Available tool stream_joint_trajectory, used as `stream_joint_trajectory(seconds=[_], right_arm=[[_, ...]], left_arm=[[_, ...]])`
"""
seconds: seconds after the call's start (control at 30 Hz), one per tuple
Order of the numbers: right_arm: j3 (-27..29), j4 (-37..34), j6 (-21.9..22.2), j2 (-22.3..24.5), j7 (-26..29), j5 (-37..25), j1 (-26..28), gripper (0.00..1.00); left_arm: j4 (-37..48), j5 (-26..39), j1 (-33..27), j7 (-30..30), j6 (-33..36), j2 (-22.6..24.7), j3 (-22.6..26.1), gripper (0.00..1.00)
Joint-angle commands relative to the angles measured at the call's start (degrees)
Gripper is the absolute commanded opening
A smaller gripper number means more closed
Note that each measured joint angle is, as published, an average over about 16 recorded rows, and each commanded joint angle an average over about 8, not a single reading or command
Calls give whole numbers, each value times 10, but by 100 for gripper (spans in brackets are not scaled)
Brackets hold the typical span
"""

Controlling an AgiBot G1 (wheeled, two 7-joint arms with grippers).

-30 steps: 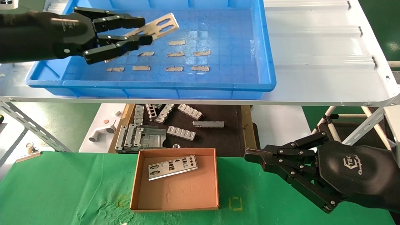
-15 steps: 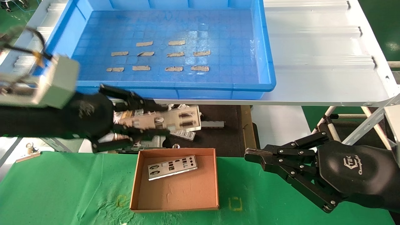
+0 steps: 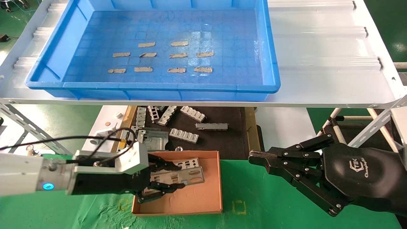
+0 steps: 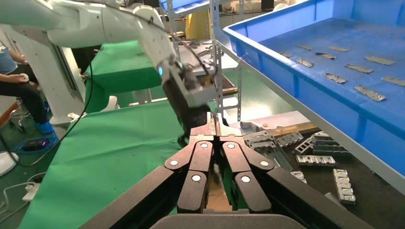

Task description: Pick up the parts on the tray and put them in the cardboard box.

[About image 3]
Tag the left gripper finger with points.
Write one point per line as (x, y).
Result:
(162, 163)
(159, 190)

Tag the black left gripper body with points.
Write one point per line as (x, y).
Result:
(105, 184)

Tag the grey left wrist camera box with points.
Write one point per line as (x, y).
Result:
(130, 159)

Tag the black fabric rack shelf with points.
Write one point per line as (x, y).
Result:
(357, 129)

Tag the tan rack pipe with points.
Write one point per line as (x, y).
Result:
(388, 137)

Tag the chair wheel base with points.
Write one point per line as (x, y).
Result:
(6, 8)

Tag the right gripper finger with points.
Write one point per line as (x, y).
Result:
(286, 156)
(305, 181)

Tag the grey tape strip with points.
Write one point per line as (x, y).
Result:
(148, 54)
(121, 54)
(178, 55)
(143, 69)
(176, 70)
(203, 69)
(179, 43)
(117, 70)
(205, 54)

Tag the white rack pipe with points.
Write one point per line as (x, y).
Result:
(334, 115)
(356, 118)
(401, 65)

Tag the large blue plastic tray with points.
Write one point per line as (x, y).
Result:
(222, 31)

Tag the white metal shelf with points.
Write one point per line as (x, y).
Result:
(318, 47)

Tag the perforated grey shelf post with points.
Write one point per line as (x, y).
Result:
(19, 119)
(375, 124)

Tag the shallow brown cardboard box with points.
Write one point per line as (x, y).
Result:
(197, 200)

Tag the small black power adapter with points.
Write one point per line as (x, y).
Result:
(3, 38)

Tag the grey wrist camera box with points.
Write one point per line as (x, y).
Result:
(130, 159)
(401, 127)

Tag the large grey metal plate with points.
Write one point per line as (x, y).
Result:
(155, 140)

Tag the grey slotted metal bracket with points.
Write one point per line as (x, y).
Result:
(141, 116)
(193, 113)
(153, 114)
(184, 135)
(167, 115)

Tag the long grey metal bar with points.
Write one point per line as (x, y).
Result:
(211, 126)

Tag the green table mat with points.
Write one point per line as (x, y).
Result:
(241, 194)

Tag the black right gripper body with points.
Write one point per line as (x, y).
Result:
(365, 178)

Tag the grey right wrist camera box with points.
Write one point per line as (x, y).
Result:
(401, 127)

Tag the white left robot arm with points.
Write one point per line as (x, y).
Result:
(19, 173)

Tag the silver metal io shield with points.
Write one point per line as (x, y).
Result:
(178, 179)
(178, 163)

